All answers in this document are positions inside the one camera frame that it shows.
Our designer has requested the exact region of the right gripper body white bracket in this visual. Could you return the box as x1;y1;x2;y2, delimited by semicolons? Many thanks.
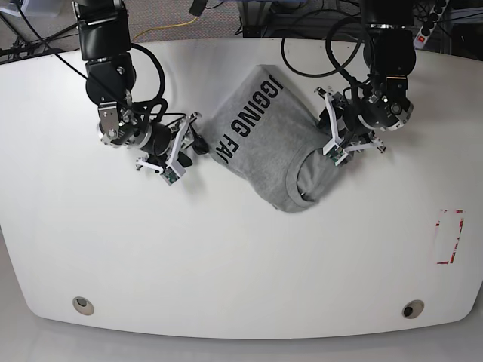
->
135;112;202;176

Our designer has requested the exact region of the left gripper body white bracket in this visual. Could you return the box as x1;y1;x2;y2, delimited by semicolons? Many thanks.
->
315;87;386;155

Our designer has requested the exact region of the grey T-shirt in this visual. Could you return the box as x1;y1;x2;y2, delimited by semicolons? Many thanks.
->
201;66;341;213

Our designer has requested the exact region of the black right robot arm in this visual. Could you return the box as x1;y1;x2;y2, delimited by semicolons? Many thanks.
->
72;1;208;185

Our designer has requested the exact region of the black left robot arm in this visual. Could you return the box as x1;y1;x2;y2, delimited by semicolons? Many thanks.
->
323;1;416;164

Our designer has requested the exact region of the red tape rectangle marking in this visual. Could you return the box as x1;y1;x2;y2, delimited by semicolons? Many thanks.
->
434;209;465;265

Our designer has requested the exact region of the white power strip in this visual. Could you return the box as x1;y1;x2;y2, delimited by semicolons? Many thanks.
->
413;0;449;50

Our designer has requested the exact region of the black tripod stand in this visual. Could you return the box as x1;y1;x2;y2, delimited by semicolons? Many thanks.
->
1;14;78;65

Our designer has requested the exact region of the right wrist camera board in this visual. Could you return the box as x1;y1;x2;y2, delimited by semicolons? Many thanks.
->
160;167;186;186

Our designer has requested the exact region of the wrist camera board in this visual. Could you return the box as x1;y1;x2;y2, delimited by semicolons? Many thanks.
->
326;147;349;167
160;167;186;186

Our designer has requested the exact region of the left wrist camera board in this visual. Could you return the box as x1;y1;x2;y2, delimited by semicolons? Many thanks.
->
326;147;349;167

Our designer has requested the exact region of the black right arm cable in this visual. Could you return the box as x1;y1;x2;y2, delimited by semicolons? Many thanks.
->
130;41;189;125

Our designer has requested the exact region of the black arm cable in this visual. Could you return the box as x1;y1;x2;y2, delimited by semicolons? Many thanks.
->
281;9;373;90
130;41;189;125

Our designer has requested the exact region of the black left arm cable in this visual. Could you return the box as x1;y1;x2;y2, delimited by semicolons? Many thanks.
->
281;9;373;90

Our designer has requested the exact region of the yellow cable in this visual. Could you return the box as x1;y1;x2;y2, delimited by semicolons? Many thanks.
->
134;14;199;41

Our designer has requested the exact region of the left table cable grommet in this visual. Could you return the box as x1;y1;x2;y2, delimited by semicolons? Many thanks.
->
72;296;94;316

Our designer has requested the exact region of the table cable grommet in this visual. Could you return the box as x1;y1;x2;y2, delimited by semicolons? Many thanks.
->
402;299;425;319
72;296;94;316

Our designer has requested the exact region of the right table cable grommet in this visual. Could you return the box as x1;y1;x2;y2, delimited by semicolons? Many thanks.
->
402;299;425;319

